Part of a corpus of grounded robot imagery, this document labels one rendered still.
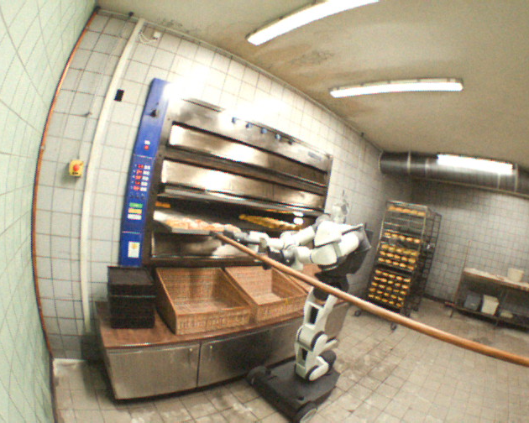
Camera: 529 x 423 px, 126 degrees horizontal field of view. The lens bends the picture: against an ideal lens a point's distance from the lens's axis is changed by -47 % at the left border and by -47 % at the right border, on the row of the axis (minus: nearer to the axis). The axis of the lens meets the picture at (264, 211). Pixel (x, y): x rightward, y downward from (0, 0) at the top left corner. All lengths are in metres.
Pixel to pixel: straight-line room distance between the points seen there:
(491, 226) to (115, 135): 6.06
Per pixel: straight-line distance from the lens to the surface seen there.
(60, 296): 1.92
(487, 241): 5.81
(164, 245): 1.85
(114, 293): 1.47
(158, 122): 1.74
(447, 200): 5.90
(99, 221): 1.72
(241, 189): 2.05
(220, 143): 1.97
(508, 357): 0.88
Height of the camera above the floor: 1.47
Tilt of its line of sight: 3 degrees down
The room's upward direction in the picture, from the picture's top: 11 degrees clockwise
